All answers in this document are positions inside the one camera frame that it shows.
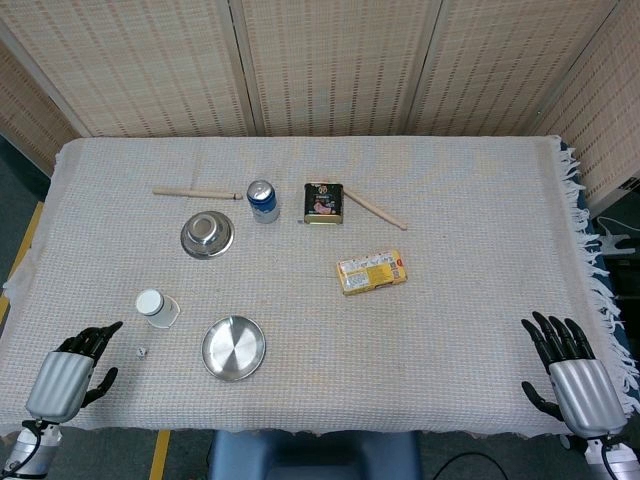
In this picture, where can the wooden drumstick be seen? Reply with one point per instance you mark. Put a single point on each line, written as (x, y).
(377, 211)

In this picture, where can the white woven fringed tablecloth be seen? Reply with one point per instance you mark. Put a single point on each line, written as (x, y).
(450, 325)

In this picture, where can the long yellow floor tape strip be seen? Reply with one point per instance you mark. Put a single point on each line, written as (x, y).
(29, 231)

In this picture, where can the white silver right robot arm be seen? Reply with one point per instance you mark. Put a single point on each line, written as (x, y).
(617, 462)

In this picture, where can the white metal bracket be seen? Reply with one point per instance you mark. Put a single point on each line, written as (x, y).
(614, 243)

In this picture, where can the black luncheon meat tin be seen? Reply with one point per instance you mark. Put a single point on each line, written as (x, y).
(322, 204)

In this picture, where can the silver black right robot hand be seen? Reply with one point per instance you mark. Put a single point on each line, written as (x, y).
(585, 395)

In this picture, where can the upturned stainless steel bowl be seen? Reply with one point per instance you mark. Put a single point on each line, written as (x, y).
(207, 235)

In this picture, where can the blue soda can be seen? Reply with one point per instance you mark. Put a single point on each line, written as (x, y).
(263, 202)

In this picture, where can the wooden rolling stick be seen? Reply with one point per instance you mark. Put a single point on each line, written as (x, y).
(195, 193)

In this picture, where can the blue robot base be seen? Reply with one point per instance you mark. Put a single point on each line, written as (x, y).
(315, 457)

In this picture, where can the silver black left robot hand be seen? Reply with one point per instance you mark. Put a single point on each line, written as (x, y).
(57, 385)

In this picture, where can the small white die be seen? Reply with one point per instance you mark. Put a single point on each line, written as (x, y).
(142, 352)

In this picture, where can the round stainless steel plate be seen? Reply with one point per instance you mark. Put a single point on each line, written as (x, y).
(233, 348)

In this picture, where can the white paper cup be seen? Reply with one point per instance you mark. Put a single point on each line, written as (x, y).
(152, 307)

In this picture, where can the yellow biscuit packet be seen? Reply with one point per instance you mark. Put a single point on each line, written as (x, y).
(372, 272)

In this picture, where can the beige woven folding screen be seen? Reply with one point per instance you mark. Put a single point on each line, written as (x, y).
(330, 65)

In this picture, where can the short yellow floor tape strip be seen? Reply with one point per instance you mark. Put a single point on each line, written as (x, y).
(160, 455)

